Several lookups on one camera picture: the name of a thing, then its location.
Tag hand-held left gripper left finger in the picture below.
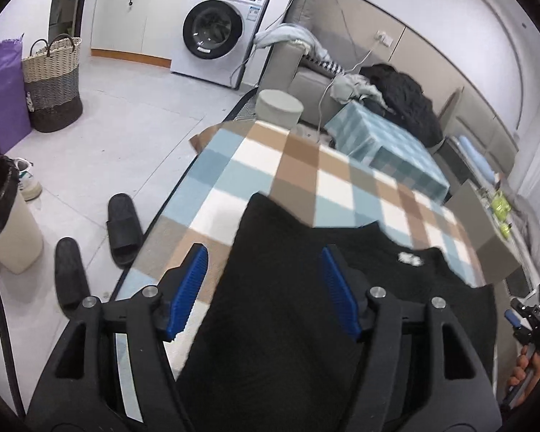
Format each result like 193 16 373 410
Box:
24 243 210 432

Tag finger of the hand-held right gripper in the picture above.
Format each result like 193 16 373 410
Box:
503 298 540 345

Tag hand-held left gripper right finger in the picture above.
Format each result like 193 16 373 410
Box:
320 244 505 432

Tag black sweater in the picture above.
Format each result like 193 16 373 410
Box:
175 192 498 432

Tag grey clothes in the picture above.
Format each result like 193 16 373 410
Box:
328 72 388 106

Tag person's right hand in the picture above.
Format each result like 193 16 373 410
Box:
506 352 540 388

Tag grey duvet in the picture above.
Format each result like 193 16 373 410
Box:
513 193 540 275

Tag black slipper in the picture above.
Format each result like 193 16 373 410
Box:
54 237 91 311
107 193 145 267

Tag beige low cabinet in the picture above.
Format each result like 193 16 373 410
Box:
445 179 523 285

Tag green toy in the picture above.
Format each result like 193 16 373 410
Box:
490 191 513 240

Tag plaid tablecloth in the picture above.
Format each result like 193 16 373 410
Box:
117 119 489 419

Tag checked blue side table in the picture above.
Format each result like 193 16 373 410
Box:
324 99 451 205

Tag white trash bin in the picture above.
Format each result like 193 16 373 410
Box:
0 155 44 275

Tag white sneaker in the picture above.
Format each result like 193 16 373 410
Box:
13 157 43 202

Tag grey round stool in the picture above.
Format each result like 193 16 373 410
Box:
255 89 305 130

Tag grey upholstered bed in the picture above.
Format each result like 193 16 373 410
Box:
436 85 540 280

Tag black jacket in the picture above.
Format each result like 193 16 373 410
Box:
357 63 445 148

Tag beige sofa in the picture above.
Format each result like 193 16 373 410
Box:
261 40 446 145

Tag black white patterned cushion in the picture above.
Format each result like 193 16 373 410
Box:
303 51 347 75

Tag woven laundry basket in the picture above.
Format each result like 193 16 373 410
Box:
22 33 84 133

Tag white washing machine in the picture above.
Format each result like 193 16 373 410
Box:
170 0 271 90

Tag purple bag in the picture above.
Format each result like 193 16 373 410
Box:
0 33 31 156

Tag light grey blanket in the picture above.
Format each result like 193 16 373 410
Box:
252 22 331 61

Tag white base cabinet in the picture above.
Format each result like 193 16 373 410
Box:
90 0 194 68

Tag grey pillow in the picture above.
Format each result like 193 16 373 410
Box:
284 0 318 48

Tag black cable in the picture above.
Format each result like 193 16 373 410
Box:
0 252 28 419

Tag black door frame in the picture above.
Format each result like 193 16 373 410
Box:
49 0 93 46

